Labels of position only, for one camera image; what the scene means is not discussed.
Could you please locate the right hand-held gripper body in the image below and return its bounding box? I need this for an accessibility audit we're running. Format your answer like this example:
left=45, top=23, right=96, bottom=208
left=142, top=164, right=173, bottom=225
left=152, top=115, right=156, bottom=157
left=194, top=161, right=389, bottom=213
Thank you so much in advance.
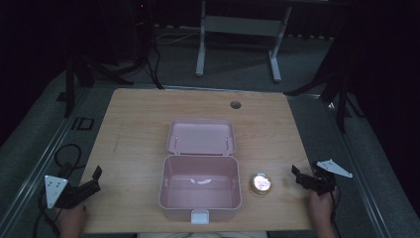
left=305, top=159, right=354, bottom=196

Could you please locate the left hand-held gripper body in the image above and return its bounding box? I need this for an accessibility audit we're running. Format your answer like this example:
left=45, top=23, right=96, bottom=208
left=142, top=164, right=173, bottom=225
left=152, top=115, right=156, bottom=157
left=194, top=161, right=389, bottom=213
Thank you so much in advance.
left=44, top=175, right=88, bottom=210

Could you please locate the person's left hand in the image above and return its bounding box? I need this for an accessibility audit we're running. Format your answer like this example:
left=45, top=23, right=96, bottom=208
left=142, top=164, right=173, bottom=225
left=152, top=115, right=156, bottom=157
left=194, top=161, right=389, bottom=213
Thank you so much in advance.
left=54, top=201, right=88, bottom=234

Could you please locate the black tripod stand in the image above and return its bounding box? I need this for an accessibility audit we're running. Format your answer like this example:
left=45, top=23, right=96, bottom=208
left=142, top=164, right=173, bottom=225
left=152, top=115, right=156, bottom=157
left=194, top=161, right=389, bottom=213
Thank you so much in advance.
left=283, top=29, right=366, bottom=134
left=63, top=49, right=135, bottom=119

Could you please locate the person's right hand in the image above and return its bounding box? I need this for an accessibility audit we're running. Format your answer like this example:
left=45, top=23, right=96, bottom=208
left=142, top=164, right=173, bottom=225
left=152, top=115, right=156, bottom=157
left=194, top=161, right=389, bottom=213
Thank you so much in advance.
left=308, top=187, right=337, bottom=229

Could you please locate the white metal desk frame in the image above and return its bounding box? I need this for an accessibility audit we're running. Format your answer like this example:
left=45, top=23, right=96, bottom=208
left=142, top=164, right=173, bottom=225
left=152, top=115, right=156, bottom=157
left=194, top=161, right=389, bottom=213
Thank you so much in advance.
left=194, top=0, right=293, bottom=83

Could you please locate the pink plastic storage box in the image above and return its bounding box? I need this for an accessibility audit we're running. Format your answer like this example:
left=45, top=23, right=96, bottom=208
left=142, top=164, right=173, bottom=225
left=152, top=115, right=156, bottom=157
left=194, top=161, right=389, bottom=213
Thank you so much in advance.
left=157, top=117, right=243, bottom=226

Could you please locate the black floor cable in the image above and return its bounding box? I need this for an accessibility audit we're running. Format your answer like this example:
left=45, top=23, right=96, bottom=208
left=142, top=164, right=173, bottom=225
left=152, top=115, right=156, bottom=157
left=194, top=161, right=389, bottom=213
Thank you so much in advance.
left=132, top=19, right=165, bottom=91

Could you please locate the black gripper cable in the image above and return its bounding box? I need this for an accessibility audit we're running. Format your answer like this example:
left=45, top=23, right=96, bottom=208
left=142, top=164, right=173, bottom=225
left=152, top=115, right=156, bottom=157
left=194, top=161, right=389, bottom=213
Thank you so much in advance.
left=32, top=143, right=84, bottom=238
left=328, top=184, right=343, bottom=238

